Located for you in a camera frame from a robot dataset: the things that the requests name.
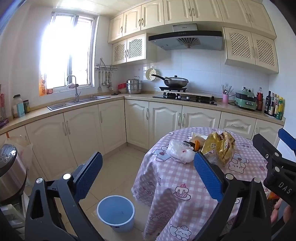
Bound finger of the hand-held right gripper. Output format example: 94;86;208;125
253;134;287;169
278;128;296;152

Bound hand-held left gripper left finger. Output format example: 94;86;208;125
24;152;104;241

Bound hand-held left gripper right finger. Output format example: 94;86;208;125
194;152;271;241

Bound gold snack bag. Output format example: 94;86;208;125
201;130;236;168

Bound white red-print plastic bag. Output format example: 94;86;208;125
166;140;196;164

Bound cream paper package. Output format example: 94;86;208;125
189;132;209;145

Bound blue plastic bin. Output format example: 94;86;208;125
97;195;136;233

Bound person's right hand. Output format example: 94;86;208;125
270;199;289;223

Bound pink checkered tablecloth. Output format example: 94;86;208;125
131;127;278;241

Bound dark glass bottle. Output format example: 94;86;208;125
270;93;277;117
264;90;272;115

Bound cream base cabinet row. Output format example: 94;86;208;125
0;98;286;187

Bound green electric cooker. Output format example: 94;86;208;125
234;91;258;111

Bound large white plastic bag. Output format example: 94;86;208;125
4;135;34;170

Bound steel sink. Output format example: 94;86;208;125
47;95;111;111

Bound silver rice cooker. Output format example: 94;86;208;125
0;143;27;202

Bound black gas stove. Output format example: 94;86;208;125
152;86;218;106

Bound steel faucet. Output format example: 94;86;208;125
67;75;81;103

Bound orange bottle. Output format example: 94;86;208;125
39;79;47;97

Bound steel steamer pot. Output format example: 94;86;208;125
126;76;143;94

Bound black wok with lid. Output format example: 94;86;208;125
151;74;189;88

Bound glass jar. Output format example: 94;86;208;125
12;94;23;118

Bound cream dotted round plate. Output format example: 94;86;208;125
145;68;158;82

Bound window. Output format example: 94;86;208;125
41;12;96;90

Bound grey range hood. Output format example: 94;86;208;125
148;24;225;51

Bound cream lattice door wall cabinet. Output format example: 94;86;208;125
222;26;279;75
111;33;158;66

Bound steel wall utensil rack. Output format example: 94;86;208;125
94;58;118;70

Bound cream wall cabinet row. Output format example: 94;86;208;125
108;0;277;43

